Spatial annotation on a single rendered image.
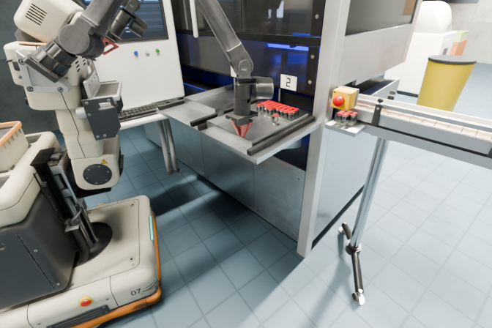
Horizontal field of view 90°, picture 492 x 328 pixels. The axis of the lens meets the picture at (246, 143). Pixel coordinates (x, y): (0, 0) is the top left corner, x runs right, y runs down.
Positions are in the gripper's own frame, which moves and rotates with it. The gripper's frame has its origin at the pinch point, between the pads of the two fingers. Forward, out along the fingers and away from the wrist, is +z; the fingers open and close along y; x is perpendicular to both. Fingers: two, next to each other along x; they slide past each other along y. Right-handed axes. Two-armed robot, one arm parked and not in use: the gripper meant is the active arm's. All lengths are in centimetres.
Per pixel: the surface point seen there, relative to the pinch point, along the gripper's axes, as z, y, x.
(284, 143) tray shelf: 1.5, 10.8, -11.5
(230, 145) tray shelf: 2.8, -3.4, 2.1
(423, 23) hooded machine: -50, 406, 32
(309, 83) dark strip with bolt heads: -15.9, 34.3, -4.9
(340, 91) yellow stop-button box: -15.3, 33.7, -18.6
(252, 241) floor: 88, 31, 17
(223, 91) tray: -1, 38, 52
